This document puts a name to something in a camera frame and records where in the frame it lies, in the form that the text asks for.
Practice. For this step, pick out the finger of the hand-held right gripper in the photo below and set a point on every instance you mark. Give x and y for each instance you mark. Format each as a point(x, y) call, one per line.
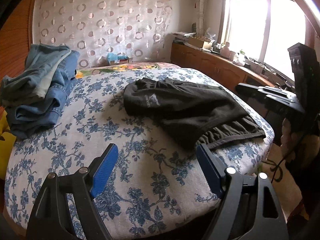
point(280, 92)
point(250, 90)

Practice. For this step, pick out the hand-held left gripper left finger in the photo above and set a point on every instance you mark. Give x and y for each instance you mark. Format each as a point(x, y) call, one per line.
point(105, 170)

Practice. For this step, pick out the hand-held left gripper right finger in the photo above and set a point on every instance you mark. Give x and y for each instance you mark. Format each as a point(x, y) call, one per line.
point(208, 170)

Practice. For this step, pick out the black pants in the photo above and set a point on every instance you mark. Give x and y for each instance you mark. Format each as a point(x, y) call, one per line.
point(187, 105)

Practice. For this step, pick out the person's right hand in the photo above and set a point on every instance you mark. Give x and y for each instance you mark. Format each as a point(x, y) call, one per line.
point(287, 137)

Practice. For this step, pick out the blue floral bed sheet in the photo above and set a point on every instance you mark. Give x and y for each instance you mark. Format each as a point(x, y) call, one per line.
point(100, 120)

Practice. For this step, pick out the wooden cabinet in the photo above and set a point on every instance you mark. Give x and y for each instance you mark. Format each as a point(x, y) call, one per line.
point(205, 62)

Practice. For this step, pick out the window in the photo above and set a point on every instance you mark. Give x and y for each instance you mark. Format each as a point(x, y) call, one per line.
point(250, 25)

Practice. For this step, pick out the cardboard box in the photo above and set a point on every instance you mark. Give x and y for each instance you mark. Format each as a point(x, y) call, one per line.
point(198, 42)

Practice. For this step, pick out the stack of papers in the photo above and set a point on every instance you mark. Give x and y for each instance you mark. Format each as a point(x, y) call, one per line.
point(183, 36)

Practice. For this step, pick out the dark blue jeans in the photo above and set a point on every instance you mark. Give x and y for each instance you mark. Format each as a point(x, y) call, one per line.
point(37, 115)

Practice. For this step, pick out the lace window curtain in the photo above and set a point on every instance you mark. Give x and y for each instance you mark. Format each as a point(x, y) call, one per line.
point(205, 10)

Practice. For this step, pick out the yellow object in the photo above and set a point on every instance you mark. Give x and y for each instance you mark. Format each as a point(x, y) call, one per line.
point(3, 140)

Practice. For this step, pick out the colourful floral pillow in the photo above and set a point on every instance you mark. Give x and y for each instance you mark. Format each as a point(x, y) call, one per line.
point(130, 67)

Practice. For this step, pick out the small box with blue cloth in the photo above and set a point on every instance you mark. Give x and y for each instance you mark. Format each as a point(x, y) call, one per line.
point(118, 58)

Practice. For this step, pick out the light blue jeans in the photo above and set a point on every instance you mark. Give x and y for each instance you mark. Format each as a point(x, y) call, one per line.
point(37, 70)

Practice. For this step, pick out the circle patterned headboard curtain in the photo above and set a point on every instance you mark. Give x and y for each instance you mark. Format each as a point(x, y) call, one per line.
point(100, 25)

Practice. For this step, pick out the wooden wardrobe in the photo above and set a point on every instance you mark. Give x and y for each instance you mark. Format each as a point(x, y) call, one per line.
point(15, 30)

